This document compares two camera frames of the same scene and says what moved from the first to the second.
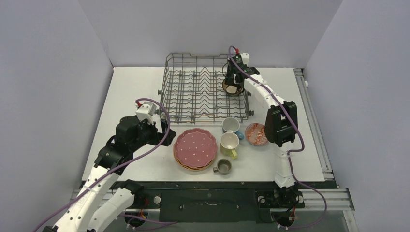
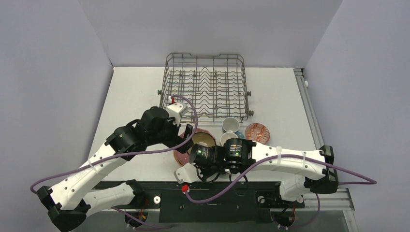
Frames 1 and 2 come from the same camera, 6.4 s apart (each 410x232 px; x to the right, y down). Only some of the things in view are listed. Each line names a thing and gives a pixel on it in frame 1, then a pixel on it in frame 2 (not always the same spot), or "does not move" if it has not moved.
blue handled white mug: (232, 124) does not move
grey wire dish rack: (191, 91) does not move
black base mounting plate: (220, 201) does not move
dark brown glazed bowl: (231, 89) → (203, 138)
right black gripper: (232, 76) → (201, 170)
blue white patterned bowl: (255, 135) does not move
